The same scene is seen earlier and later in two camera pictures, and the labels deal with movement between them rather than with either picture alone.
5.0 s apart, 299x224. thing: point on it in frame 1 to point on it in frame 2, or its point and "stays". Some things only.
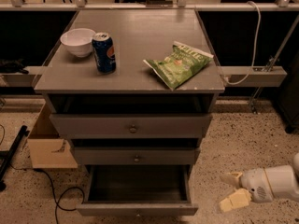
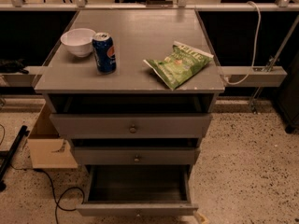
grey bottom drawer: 137,190 stays
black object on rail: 12,66 stays
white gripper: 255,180 to 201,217
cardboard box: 48,149 stays
